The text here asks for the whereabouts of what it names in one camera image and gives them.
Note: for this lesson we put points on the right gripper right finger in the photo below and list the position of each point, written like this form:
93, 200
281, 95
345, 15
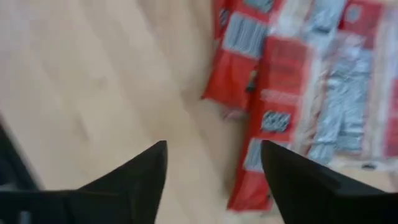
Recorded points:
311, 193

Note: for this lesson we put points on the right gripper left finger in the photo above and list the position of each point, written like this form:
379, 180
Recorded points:
133, 186

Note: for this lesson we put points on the red popcorn bag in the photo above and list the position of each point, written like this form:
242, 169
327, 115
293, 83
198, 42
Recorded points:
280, 71
231, 81
345, 93

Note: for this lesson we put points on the black metal table frame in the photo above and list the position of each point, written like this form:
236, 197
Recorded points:
12, 165

